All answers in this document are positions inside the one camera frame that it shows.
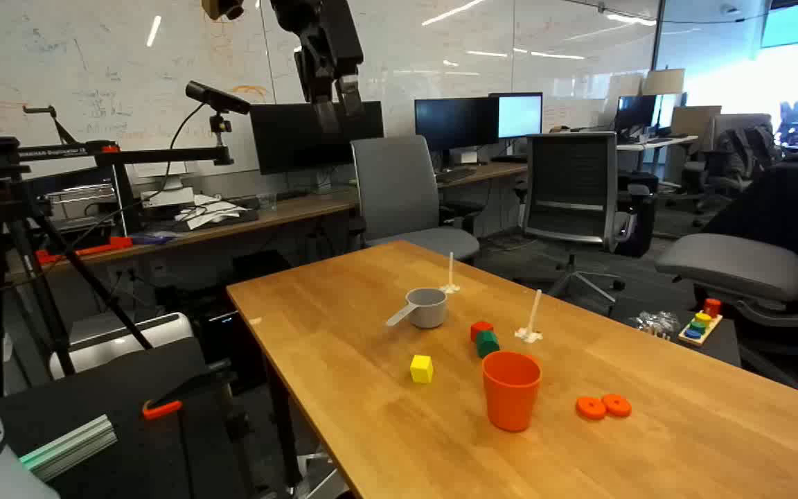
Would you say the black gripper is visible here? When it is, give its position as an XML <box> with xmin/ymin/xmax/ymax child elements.
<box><xmin>313</xmin><ymin>75</ymin><xmax>360</xmax><ymax>134</ymax></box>

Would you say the red cube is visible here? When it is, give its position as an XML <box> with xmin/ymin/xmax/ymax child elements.
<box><xmin>468</xmin><ymin>319</ymin><xmax>493</xmax><ymax>340</ymax></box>

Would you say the yellow cube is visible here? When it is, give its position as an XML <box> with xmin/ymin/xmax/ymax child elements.
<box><xmin>411</xmin><ymin>354</ymin><xmax>436</xmax><ymax>385</ymax></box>

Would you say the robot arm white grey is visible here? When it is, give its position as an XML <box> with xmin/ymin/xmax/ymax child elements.
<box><xmin>273</xmin><ymin>0</ymin><xmax>364</xmax><ymax>134</ymax></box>

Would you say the grey measuring cup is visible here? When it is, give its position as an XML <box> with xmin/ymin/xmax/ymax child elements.
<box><xmin>389</xmin><ymin>288</ymin><xmax>450</xmax><ymax>329</ymax></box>

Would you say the orange plastic cup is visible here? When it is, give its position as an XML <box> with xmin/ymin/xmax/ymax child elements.
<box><xmin>479</xmin><ymin>349</ymin><xmax>544</xmax><ymax>433</ymax></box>

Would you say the grey office chair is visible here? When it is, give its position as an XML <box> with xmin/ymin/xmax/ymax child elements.
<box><xmin>353</xmin><ymin>135</ymin><xmax>479</xmax><ymax>261</ymax></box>

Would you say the black computer monitor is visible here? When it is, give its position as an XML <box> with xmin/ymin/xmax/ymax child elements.
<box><xmin>414</xmin><ymin>98</ymin><xmax>493</xmax><ymax>153</ymax></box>

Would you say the lit computer monitor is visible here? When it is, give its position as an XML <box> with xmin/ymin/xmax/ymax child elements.
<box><xmin>497</xmin><ymin>95</ymin><xmax>544</xmax><ymax>138</ymax></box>

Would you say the black mesh office chair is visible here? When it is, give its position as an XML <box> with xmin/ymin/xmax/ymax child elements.
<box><xmin>523</xmin><ymin>129</ymin><xmax>620</xmax><ymax>306</ymax></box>

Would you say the white peg stand near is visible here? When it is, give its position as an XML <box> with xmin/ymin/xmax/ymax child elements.
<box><xmin>516</xmin><ymin>288</ymin><xmax>544</xmax><ymax>344</ymax></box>

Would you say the colourful stacking toy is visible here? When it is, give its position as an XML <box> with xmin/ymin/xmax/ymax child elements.
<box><xmin>680</xmin><ymin>300</ymin><xmax>724</xmax><ymax>347</ymax></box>

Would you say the black low side table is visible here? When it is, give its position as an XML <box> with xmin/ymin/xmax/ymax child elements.
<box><xmin>630</xmin><ymin>310</ymin><xmax>739</xmax><ymax>365</ymax></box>

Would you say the black camera tripod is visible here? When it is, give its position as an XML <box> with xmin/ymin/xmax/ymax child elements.
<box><xmin>0</xmin><ymin>135</ymin><xmax>149</xmax><ymax>376</ymax></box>

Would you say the orange ring near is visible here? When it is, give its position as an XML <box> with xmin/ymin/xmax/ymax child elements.
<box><xmin>573</xmin><ymin>393</ymin><xmax>609</xmax><ymax>423</ymax></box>

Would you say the orange ring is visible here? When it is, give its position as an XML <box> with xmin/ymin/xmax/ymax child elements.
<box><xmin>600</xmin><ymin>391</ymin><xmax>636</xmax><ymax>421</ymax></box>
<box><xmin>573</xmin><ymin>393</ymin><xmax>609</xmax><ymax>423</ymax></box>

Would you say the orange ring far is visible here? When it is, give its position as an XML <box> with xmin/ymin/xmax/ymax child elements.
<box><xmin>600</xmin><ymin>391</ymin><xmax>636</xmax><ymax>421</ymax></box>

